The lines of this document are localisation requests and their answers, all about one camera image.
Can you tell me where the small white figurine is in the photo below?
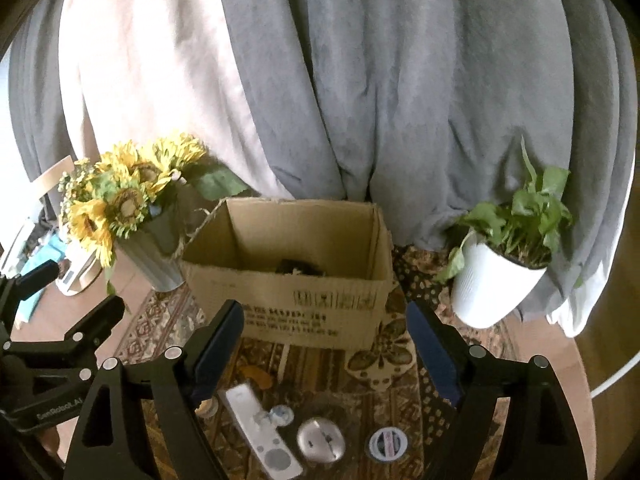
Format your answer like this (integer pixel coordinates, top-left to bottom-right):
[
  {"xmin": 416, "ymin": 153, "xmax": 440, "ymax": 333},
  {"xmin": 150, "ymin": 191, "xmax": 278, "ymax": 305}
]
[{"xmin": 255, "ymin": 405, "xmax": 296, "ymax": 428}]

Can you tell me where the teal cloth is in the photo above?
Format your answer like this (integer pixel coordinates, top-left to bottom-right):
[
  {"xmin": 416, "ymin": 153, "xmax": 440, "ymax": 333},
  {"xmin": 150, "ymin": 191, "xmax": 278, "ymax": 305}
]
[{"xmin": 17, "ymin": 240, "xmax": 66, "ymax": 311}]

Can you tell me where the grey ribbed vase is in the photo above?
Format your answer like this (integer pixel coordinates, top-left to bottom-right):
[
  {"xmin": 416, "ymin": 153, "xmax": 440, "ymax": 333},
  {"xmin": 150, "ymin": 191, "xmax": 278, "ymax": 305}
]
[{"xmin": 116, "ymin": 205, "xmax": 188, "ymax": 292}]

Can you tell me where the cream white curtain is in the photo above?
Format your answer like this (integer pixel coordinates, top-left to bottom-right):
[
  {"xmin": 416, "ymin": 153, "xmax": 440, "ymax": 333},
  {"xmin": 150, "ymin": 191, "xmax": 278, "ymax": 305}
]
[{"xmin": 60, "ymin": 0, "xmax": 301, "ymax": 198}]

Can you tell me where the narrow grey curtain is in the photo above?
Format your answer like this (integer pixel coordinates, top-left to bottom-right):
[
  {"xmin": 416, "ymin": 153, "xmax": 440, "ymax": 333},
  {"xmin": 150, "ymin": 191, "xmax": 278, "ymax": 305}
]
[{"xmin": 7, "ymin": 7, "xmax": 81, "ymax": 183}]

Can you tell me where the brown cardboard box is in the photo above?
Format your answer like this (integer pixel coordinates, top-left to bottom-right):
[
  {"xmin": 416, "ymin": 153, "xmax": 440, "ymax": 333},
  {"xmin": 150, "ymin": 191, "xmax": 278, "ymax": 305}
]
[{"xmin": 179, "ymin": 197, "xmax": 396, "ymax": 352}]

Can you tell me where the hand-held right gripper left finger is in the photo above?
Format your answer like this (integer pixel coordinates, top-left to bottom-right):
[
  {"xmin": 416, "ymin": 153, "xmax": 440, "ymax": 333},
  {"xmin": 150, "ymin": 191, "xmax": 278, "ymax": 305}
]
[{"xmin": 62, "ymin": 299, "xmax": 246, "ymax": 480}]

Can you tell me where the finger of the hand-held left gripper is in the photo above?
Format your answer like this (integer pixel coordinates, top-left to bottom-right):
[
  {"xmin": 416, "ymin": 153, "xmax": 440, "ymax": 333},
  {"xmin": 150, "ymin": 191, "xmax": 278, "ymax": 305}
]
[
  {"xmin": 0, "ymin": 298, "xmax": 127, "ymax": 393},
  {"xmin": 0, "ymin": 259, "xmax": 60, "ymax": 333}
]

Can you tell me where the round tape with white label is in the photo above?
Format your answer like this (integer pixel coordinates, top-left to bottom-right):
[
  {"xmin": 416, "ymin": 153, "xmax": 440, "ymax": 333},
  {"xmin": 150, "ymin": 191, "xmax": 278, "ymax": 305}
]
[{"xmin": 364, "ymin": 425, "xmax": 410, "ymax": 462}]

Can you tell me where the patterned brown tablecloth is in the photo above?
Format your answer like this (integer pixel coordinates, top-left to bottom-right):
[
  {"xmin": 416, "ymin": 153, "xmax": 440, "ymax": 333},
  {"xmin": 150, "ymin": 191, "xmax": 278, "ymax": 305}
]
[{"xmin": 115, "ymin": 245, "xmax": 531, "ymax": 480}]

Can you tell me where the white digital scale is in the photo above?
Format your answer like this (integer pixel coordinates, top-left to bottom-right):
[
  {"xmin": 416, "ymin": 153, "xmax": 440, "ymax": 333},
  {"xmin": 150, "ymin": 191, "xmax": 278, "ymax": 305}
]
[{"xmin": 54, "ymin": 242, "xmax": 103, "ymax": 295}]

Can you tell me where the yellow sunflower bouquet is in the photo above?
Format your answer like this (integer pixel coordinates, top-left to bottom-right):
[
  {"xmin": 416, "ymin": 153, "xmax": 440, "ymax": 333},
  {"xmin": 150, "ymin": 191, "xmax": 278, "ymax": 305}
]
[{"xmin": 56, "ymin": 131, "xmax": 253, "ymax": 297}]

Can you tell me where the white remote control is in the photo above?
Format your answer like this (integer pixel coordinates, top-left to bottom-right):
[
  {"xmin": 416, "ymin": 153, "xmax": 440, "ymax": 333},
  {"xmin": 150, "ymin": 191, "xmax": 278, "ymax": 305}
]
[{"xmin": 224, "ymin": 382, "xmax": 306, "ymax": 480}]

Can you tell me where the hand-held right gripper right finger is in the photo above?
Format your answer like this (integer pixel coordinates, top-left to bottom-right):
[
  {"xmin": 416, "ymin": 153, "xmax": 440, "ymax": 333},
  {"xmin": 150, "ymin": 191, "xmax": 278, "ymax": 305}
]
[{"xmin": 405, "ymin": 300, "xmax": 586, "ymax": 480}]

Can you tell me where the wide grey curtain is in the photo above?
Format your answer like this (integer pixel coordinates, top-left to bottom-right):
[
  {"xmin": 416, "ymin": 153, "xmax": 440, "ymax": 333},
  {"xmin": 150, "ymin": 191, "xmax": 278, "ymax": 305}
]
[{"xmin": 215, "ymin": 0, "xmax": 636, "ymax": 321}]

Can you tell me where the dark thing in box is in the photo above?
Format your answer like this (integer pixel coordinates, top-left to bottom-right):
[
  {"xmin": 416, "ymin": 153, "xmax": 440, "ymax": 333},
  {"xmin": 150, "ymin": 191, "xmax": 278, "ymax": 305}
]
[{"xmin": 275, "ymin": 257, "xmax": 328, "ymax": 277}]

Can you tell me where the white sheer curtain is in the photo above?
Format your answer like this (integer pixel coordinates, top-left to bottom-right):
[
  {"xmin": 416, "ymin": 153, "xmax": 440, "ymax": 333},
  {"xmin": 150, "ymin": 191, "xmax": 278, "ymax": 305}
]
[{"xmin": 546, "ymin": 160, "xmax": 637, "ymax": 339}]

